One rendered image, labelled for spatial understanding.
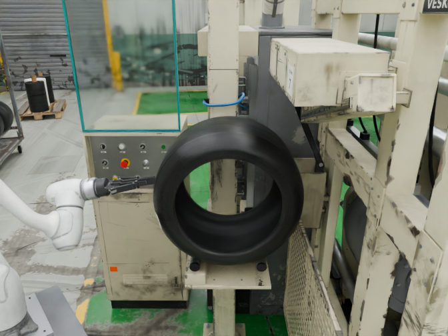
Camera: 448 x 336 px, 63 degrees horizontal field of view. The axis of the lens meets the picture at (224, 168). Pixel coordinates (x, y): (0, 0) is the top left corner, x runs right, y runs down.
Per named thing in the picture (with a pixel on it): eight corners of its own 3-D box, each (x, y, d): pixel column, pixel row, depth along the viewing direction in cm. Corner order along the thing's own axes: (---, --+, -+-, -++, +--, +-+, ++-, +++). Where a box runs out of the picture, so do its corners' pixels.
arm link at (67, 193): (91, 182, 158) (90, 211, 152) (57, 187, 158) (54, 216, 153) (79, 173, 148) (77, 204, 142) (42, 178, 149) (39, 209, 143)
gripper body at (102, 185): (92, 184, 145) (115, 181, 144) (99, 175, 153) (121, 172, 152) (97, 201, 148) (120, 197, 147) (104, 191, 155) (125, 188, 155)
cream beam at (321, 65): (268, 74, 157) (269, 38, 151) (327, 74, 157) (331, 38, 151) (291, 108, 101) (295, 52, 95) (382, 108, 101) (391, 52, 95)
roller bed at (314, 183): (284, 209, 198) (287, 157, 187) (311, 209, 198) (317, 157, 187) (290, 229, 180) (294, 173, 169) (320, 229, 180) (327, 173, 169)
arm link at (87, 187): (85, 175, 153) (99, 173, 153) (92, 194, 156) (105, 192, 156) (77, 184, 145) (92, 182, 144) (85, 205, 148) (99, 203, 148)
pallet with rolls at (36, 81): (27, 107, 799) (20, 72, 769) (66, 105, 821) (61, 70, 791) (15, 122, 693) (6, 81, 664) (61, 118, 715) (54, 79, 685)
